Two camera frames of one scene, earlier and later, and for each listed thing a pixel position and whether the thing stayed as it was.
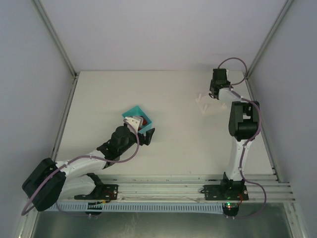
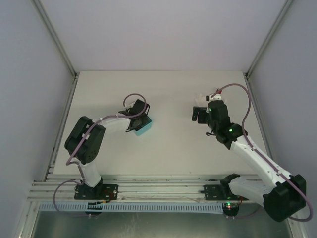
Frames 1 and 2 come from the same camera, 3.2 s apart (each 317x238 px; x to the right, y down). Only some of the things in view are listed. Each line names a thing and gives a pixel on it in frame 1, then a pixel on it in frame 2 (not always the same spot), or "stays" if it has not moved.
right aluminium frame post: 281,15 stays
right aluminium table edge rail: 263,131 stays
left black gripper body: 144,138 → 138,122
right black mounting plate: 225,192 stays
